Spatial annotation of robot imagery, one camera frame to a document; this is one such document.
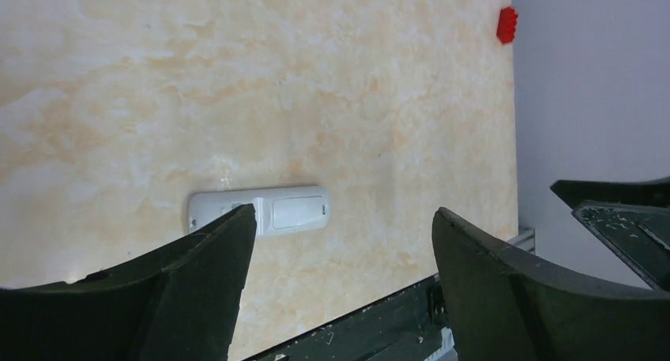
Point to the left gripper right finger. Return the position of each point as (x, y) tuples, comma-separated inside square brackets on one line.
[(504, 303)]

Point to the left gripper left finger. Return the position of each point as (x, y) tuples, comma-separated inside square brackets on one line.
[(177, 302)]

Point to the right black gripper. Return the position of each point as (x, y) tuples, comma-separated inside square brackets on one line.
[(630, 218)]

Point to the red lego brick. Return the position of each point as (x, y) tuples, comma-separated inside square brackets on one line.
[(507, 25)]

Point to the white battery cover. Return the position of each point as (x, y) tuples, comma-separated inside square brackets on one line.
[(297, 211)]

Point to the white remote control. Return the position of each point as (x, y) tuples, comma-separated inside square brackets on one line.
[(205, 207)]

